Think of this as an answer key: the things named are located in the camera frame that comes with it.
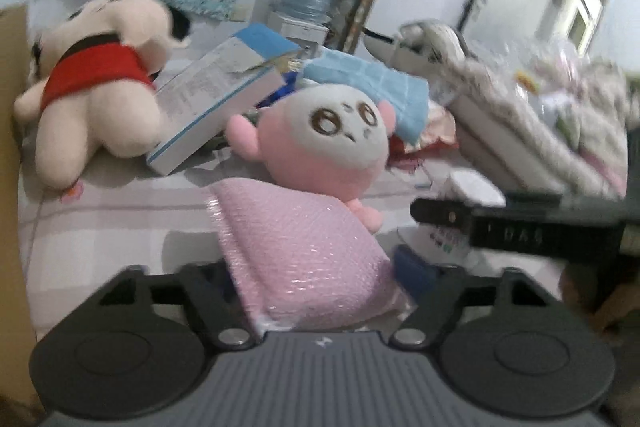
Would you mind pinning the cream fringed blanket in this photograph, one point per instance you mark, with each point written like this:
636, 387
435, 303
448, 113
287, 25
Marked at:
547, 116

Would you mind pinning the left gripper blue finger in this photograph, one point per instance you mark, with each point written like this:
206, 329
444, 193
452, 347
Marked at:
412, 273

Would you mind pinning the white water dispenser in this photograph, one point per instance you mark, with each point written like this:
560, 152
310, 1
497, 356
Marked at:
298, 30

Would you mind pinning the pink round plush toy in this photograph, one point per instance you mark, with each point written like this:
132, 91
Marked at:
329, 139

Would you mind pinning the blue white cardboard box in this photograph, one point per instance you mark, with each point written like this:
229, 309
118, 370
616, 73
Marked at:
228, 80

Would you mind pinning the cream doll red shirt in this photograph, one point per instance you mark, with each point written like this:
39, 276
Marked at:
94, 84

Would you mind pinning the light blue towel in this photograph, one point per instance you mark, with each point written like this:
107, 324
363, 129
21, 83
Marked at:
407, 94

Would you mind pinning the large brown cardboard box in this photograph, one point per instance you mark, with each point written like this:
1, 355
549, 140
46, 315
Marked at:
19, 402

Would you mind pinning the patterned folded board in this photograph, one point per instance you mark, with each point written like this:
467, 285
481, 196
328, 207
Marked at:
347, 19

